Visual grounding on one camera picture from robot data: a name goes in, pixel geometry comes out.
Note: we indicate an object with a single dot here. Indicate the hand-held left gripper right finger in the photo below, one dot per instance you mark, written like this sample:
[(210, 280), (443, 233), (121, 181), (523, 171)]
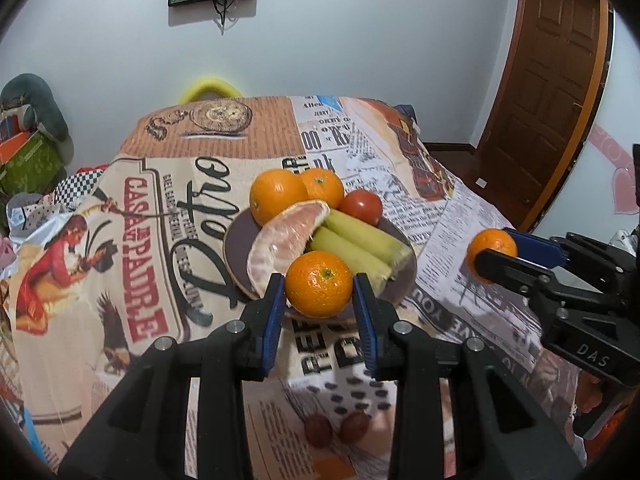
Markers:
[(366, 332)]

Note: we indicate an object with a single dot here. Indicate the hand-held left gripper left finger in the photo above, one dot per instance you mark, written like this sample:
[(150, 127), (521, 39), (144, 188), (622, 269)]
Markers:
[(272, 332)]

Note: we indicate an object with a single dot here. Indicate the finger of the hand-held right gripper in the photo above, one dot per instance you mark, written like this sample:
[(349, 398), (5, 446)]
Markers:
[(510, 267), (535, 249)]

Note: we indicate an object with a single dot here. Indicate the small mandarin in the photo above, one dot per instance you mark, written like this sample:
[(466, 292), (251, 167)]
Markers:
[(318, 284), (492, 245)]

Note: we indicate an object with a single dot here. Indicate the dark purple plate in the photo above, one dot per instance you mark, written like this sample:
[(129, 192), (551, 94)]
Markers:
[(235, 255)]

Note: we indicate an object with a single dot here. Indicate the peeled pomelo segment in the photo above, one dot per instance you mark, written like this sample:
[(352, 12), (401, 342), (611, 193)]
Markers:
[(282, 245)]

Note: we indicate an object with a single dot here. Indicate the red tomato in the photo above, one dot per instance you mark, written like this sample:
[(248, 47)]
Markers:
[(361, 206)]

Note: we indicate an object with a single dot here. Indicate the large orange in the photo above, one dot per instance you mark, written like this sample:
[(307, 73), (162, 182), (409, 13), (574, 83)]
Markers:
[(324, 186), (277, 195)]

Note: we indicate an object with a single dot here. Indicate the dark red grapes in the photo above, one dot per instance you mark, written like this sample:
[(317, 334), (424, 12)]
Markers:
[(355, 426)]

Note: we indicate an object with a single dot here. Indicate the dark red jujube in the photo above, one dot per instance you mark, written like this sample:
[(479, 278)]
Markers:
[(318, 430)]

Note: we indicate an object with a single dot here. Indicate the printed newspaper-pattern tablecloth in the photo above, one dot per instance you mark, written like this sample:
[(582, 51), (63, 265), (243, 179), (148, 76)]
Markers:
[(150, 240)]

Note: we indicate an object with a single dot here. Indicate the wooden panel door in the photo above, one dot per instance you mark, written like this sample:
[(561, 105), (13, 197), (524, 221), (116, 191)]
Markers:
[(550, 85)]

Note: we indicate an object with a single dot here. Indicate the black-white checkered cloth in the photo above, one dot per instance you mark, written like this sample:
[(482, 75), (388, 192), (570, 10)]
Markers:
[(77, 187)]

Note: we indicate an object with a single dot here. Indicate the yellow chair back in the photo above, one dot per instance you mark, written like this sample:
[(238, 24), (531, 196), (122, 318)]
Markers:
[(210, 85)]

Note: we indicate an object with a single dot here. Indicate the pile of light clothes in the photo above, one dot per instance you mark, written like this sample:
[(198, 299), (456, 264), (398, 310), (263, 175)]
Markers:
[(27, 212)]

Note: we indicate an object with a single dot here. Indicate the green storage box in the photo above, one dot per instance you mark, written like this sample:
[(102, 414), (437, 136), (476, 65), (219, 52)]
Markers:
[(32, 167)]

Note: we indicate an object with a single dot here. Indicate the orange cardboard box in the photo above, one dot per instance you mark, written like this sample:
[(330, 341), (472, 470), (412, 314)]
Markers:
[(15, 145)]

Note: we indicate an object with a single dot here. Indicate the grey-green plush toy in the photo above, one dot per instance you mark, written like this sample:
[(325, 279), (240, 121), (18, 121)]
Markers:
[(37, 105)]

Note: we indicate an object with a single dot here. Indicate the white wall socket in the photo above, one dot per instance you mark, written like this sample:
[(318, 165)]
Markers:
[(481, 182)]

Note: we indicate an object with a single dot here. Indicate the pink wall sticker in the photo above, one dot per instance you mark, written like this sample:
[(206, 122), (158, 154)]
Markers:
[(617, 160)]

